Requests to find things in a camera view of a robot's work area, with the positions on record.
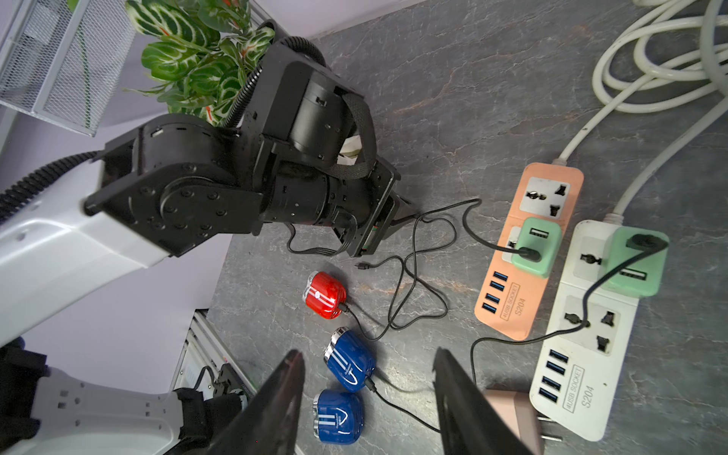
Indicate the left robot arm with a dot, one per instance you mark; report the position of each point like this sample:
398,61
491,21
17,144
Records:
81,222

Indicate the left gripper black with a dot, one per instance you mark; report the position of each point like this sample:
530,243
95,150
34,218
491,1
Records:
313,154

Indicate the potted green plant black vase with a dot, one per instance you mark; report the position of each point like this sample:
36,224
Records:
203,53

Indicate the white wire basket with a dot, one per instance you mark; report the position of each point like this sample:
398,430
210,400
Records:
61,60

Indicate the pink charger cube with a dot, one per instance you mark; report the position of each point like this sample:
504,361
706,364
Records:
517,412

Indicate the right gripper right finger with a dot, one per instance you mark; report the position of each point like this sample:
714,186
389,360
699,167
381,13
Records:
468,423

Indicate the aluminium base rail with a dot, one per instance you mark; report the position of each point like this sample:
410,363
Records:
210,385

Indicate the orange power strip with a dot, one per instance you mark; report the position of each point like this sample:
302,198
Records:
509,298

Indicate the green charger cube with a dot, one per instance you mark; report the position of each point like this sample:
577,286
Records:
635,262
537,244

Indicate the white power strip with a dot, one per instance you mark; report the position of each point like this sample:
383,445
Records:
578,369

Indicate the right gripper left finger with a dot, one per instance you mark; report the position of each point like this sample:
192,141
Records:
269,425

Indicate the red electric shaver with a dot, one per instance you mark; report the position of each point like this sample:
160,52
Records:
325,295

